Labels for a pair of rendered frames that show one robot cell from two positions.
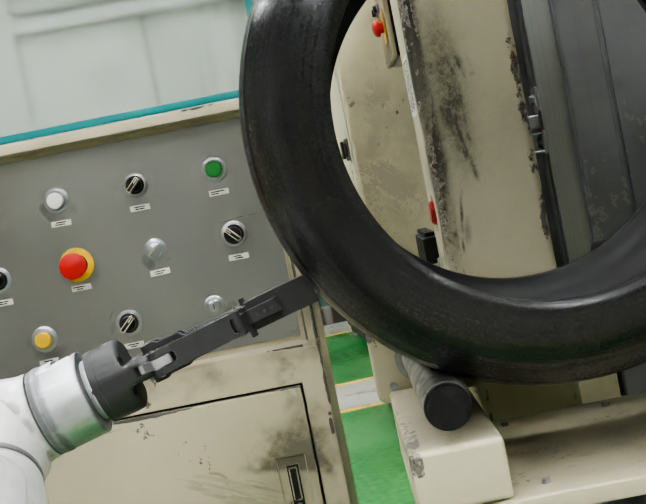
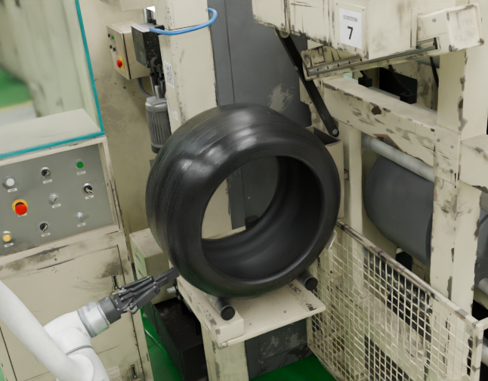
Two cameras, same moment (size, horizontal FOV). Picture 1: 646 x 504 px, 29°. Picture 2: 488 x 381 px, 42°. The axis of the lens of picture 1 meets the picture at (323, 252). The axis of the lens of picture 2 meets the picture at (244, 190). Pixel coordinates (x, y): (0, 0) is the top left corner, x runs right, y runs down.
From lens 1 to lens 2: 1.05 m
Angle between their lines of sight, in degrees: 32
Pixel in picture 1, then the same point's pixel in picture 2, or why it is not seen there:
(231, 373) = (90, 244)
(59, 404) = (97, 326)
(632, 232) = (264, 223)
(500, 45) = not seen: hidden behind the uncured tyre
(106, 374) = (112, 313)
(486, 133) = not seen: hidden behind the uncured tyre
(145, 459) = (55, 280)
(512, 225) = (218, 212)
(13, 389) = (77, 321)
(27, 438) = (87, 339)
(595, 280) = (251, 239)
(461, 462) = (231, 328)
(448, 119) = not seen: hidden behind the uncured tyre
